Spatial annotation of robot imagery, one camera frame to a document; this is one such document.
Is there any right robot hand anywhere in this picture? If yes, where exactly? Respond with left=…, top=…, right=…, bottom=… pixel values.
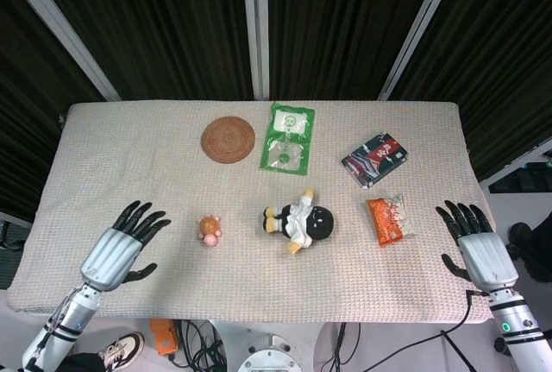
left=435, top=200, right=519, bottom=292

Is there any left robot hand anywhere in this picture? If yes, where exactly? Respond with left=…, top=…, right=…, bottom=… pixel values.
left=79, top=200, right=173, bottom=293

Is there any small orange pink toy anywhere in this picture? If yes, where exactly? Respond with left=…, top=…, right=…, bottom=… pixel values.
left=196, top=214, right=224, bottom=249

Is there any round silver robot base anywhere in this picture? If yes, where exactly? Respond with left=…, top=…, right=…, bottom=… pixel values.
left=236, top=334, right=303, bottom=372

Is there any beige woven tablecloth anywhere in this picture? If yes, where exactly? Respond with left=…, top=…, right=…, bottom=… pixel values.
left=6, top=100, right=496, bottom=325

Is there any white sneaker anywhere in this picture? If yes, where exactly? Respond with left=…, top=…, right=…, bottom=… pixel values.
left=97, top=331, right=146, bottom=369

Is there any orange box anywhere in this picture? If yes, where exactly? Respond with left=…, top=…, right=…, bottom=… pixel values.
left=149, top=318, right=179, bottom=356

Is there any orange snack bag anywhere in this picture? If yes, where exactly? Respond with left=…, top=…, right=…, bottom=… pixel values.
left=366, top=192, right=418, bottom=247

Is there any dark blue snack packet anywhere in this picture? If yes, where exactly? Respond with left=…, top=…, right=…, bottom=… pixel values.
left=341, top=130, right=411, bottom=189

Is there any round woven rattan coaster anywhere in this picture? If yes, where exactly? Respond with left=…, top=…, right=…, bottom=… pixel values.
left=200, top=116, right=256, bottom=162

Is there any black-headed plush doll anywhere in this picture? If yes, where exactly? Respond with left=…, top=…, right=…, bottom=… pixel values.
left=260, top=186, right=337, bottom=255

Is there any green plastic package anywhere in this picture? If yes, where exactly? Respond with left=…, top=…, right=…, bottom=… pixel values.
left=258, top=101, right=317, bottom=175

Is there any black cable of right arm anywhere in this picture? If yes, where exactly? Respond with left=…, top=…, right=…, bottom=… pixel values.
left=366, top=288, right=490, bottom=372

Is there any black cable bundle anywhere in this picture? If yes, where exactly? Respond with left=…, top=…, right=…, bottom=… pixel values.
left=168, top=318, right=225, bottom=372

